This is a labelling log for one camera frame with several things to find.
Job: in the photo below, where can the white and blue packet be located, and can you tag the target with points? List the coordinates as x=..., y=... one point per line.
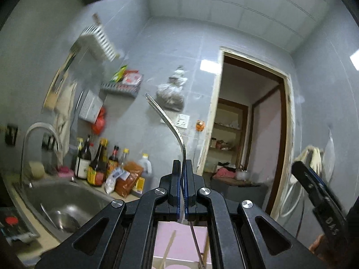
x=113, y=180

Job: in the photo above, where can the dark bottle yellow label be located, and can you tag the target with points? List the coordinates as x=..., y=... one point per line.
x=96, y=171

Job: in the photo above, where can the hanging white towel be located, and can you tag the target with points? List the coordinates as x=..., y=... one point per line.
x=66, y=112

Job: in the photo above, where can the grey wall shelf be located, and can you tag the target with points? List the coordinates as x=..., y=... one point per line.
x=120, y=91

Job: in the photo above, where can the brown door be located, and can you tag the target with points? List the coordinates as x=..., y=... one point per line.
x=269, y=145

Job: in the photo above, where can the dark grey refrigerator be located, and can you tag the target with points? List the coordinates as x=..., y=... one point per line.
x=241, y=196

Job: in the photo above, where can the pink floral cloth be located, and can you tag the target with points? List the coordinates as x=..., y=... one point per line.
x=182, y=238

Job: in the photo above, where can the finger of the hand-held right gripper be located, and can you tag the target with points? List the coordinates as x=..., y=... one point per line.
x=305, y=182
x=319, y=180

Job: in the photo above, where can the pink scrubber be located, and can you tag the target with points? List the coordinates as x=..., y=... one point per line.
x=65, y=171

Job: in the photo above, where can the pink rag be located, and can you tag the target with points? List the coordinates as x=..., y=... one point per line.
x=225, y=172

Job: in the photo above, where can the red packet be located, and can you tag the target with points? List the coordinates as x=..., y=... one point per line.
x=131, y=78

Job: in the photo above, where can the yellow packet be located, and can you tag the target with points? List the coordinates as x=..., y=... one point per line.
x=139, y=186

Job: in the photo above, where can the white wall socket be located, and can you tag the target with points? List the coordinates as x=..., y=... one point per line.
x=181, y=121

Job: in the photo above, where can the white slatted holder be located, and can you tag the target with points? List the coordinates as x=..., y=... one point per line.
x=89, y=106

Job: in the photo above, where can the beige sponge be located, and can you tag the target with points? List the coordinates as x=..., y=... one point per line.
x=34, y=170

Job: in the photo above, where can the orange wall hook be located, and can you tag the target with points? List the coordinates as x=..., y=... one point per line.
x=200, y=126

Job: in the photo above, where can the small yellow-capped bottle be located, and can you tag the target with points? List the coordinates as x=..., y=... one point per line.
x=124, y=158

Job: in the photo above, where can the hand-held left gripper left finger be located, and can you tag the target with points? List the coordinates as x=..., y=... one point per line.
x=177, y=196

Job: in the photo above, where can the chrome faucet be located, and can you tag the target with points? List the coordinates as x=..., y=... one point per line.
x=36, y=127

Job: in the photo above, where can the steel sink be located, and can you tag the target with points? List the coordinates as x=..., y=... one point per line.
x=70, y=196

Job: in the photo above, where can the white dish rack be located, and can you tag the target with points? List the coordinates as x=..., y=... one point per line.
x=98, y=42

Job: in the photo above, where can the clear plastic jug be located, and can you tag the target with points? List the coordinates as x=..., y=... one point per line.
x=146, y=165

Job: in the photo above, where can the green packet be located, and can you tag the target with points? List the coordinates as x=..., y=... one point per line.
x=119, y=74

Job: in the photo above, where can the dark bottle red label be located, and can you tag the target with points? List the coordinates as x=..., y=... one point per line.
x=112, y=162

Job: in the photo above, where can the light wooden chopstick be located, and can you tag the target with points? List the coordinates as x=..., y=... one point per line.
x=169, y=246
x=206, y=255

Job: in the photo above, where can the clear plastic bag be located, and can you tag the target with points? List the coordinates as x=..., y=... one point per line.
x=329, y=154

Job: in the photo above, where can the steel bowl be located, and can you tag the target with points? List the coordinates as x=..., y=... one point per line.
x=63, y=221

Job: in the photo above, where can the stainless steel fork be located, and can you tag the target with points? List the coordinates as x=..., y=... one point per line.
x=174, y=126

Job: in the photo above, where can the cream rubber glove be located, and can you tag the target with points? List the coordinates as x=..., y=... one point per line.
x=303, y=154
x=316, y=159

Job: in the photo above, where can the hanging bag brown contents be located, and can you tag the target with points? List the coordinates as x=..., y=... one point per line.
x=171, y=95

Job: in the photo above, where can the wooden door frame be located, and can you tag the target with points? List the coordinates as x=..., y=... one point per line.
x=290, y=117

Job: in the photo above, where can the white cup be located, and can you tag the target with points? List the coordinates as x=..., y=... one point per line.
x=174, y=267

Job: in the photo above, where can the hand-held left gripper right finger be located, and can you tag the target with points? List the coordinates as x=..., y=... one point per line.
x=186, y=201

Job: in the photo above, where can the hanging wooden cutting board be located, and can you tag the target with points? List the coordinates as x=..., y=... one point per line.
x=60, y=78

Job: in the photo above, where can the metal pot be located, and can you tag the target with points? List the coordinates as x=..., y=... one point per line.
x=242, y=174

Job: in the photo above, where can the red-brown food packet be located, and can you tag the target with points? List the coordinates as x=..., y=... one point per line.
x=127, y=179

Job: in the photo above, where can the red plastic bag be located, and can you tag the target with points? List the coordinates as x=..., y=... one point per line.
x=99, y=122

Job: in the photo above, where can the person's right hand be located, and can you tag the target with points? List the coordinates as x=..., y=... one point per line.
x=318, y=246

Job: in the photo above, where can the dark bottle white label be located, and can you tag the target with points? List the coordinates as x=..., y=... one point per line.
x=82, y=165

